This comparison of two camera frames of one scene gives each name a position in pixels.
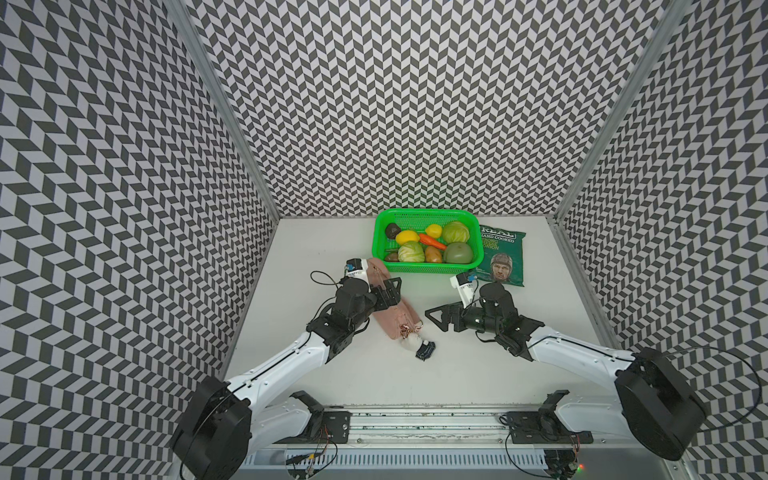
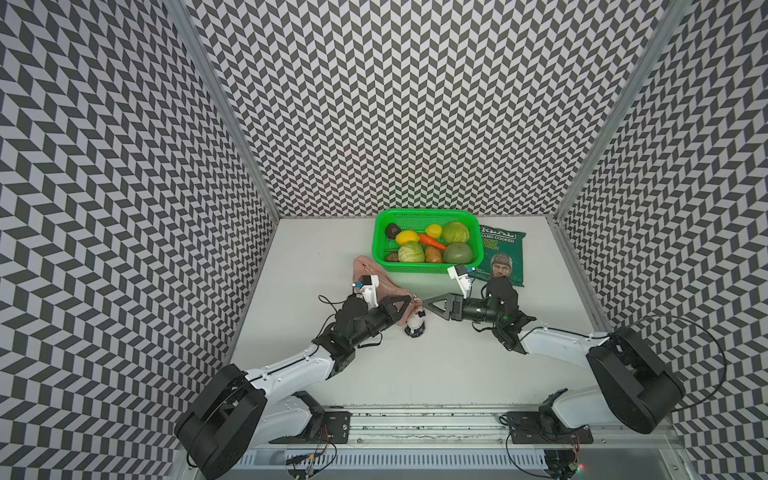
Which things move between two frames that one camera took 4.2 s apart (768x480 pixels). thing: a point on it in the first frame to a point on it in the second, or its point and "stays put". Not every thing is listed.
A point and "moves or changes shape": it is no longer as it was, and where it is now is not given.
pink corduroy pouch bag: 400,314 moves or changes shape
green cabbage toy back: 455,232 stays put
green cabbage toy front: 411,252 stays put
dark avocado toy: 392,230 stays put
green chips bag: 503,256 stays put
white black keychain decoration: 412,341 to 415,324
